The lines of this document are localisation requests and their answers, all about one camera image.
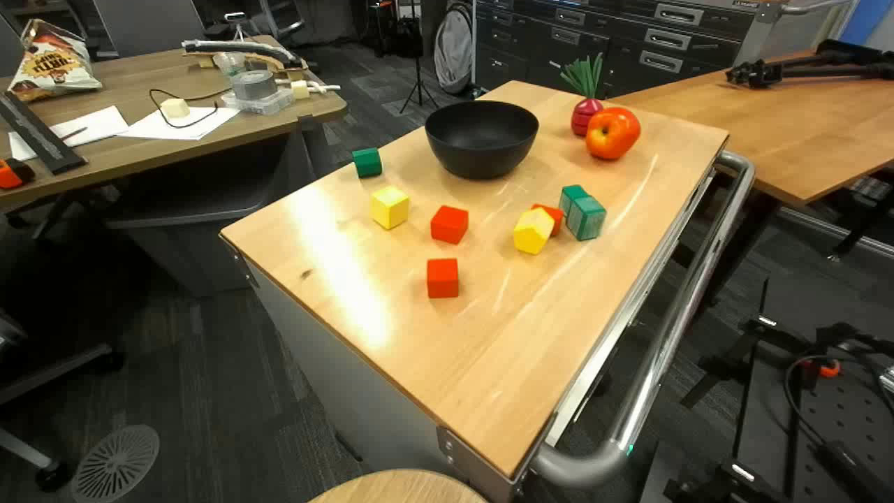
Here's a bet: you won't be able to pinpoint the red cube block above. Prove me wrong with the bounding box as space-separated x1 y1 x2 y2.
429 258 458 298
432 206 471 244

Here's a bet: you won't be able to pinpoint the yellow cube block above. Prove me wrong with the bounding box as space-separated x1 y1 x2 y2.
371 187 411 228

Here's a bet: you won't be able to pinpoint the small green block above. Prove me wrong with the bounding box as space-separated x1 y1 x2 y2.
352 147 383 180

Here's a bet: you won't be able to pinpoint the orange red toy apple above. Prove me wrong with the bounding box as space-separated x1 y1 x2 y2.
585 107 640 161

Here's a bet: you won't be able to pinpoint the black bowl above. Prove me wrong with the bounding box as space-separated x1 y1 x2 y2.
426 100 539 181

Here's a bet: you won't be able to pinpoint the red toy radish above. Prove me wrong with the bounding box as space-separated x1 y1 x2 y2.
561 54 605 138

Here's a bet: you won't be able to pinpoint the white metal cart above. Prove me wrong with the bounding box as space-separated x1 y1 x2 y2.
223 82 728 500

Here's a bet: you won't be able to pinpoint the yellow block by orange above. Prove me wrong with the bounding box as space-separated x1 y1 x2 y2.
514 206 553 254

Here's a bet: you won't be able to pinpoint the green double block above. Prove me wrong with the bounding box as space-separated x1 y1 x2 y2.
559 185 606 241

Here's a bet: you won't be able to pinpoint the dark drawer cabinet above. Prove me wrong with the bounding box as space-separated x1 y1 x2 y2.
473 0 848 94

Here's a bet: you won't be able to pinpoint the round wooden stool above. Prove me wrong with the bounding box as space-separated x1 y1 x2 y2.
311 470 486 503

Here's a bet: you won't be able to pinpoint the grey tape roll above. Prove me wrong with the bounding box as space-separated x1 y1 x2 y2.
230 71 278 103

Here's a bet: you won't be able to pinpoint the wooden office desk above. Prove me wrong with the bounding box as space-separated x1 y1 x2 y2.
0 51 348 212

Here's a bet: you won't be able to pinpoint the white paper sheets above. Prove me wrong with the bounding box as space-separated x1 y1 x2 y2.
123 107 236 139

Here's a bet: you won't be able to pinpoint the wooden side table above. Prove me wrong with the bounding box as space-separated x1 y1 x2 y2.
619 71 894 205

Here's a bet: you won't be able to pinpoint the snack chip bag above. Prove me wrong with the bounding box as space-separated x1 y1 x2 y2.
8 16 102 100

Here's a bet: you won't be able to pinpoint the chrome cart handle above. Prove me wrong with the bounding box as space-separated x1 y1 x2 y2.
524 152 754 488

